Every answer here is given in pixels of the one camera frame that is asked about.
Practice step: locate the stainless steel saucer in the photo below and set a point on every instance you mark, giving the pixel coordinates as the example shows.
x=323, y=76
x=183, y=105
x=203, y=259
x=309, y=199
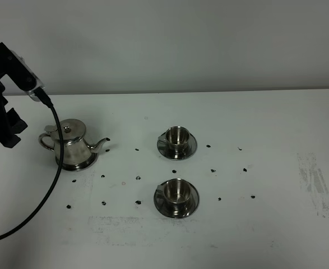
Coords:
x=178, y=214
x=179, y=156

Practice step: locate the stainless steel teacup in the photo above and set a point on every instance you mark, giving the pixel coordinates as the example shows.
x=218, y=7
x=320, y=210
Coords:
x=176, y=193
x=176, y=139

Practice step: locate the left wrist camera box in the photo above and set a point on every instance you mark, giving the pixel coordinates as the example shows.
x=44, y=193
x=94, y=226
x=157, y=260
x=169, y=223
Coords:
x=16, y=69

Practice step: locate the steel teapot saucer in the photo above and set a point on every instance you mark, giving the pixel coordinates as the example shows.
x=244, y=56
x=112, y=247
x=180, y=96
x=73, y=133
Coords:
x=78, y=162

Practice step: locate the far stainless steel teacup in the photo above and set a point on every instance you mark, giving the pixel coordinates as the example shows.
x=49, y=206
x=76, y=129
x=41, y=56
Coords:
x=176, y=139

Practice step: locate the near stainless steel saucer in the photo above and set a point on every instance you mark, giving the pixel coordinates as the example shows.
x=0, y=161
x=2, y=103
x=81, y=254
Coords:
x=178, y=214

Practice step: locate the stainless steel teapot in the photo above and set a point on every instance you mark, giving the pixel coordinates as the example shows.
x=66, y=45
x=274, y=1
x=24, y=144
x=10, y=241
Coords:
x=76, y=141

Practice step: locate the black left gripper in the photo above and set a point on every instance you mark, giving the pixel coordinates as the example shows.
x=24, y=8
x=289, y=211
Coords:
x=10, y=124

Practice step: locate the far stainless steel saucer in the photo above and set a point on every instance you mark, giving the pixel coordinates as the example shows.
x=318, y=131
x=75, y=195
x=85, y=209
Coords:
x=179, y=156

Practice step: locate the near stainless steel teacup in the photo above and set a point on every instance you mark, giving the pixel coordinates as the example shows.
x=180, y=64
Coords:
x=176, y=193

